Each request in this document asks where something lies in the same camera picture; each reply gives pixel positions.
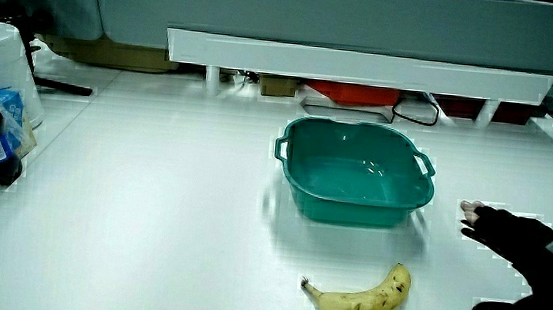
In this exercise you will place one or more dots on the person's right hand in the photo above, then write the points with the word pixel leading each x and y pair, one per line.
pixel 538 258

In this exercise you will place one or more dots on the yellow banana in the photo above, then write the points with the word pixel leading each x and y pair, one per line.
pixel 363 305

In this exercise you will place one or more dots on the white desk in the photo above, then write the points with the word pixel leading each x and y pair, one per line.
pixel 151 214

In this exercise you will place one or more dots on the green plastic basin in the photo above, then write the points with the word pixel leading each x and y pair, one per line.
pixel 354 182

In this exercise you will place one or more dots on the orange plastic box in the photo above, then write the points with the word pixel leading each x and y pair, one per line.
pixel 354 93

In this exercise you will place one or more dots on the white desktop shelf riser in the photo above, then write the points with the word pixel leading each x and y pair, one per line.
pixel 354 66

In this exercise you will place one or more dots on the small olive box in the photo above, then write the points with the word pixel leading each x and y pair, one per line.
pixel 277 86

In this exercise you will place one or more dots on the brown cardboard box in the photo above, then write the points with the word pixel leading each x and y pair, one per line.
pixel 109 54

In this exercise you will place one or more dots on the blue carton box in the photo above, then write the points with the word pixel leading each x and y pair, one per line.
pixel 9 109

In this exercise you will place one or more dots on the black tripod stand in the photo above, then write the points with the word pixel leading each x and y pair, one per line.
pixel 21 27

